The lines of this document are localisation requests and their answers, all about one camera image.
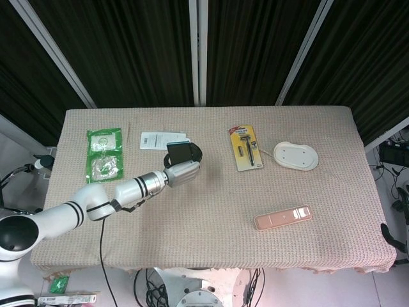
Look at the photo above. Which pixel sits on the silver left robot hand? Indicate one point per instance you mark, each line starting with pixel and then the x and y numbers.
pixel 183 174

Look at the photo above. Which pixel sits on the black smartphone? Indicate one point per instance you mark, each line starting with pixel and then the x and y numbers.
pixel 179 154

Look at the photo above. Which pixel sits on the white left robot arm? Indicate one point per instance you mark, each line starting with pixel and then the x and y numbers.
pixel 92 201

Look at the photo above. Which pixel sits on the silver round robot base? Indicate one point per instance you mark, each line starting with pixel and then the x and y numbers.
pixel 199 297

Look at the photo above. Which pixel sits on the white paper leaflet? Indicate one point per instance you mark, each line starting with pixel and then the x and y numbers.
pixel 153 140

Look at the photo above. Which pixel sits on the beige waffle tablecloth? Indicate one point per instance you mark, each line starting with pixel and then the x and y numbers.
pixel 207 230

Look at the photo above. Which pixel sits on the yellow razor blister pack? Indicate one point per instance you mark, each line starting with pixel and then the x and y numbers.
pixel 244 153

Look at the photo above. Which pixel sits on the green plastic package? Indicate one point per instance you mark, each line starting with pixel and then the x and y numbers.
pixel 105 160

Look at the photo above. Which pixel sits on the pink elongated case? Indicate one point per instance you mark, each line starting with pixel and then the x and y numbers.
pixel 281 218

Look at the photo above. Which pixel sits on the white oval dish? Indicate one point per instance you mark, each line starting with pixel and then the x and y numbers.
pixel 295 156

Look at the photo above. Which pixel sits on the black curtain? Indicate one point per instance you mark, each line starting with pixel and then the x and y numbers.
pixel 252 51
pixel 22 89
pixel 367 64
pixel 128 51

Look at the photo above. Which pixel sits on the small green packet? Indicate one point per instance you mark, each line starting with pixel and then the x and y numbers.
pixel 59 285

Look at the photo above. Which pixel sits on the long flat printed box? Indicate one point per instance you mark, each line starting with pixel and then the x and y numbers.
pixel 67 298

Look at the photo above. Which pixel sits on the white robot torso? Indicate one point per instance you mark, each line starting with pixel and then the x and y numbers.
pixel 12 281

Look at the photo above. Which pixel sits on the black monitor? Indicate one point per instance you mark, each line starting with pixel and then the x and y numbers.
pixel 394 153

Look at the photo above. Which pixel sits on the black curved part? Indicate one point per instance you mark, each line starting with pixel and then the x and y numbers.
pixel 391 238

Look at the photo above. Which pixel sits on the white frame post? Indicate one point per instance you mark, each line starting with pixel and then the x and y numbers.
pixel 54 54
pixel 303 54
pixel 198 51

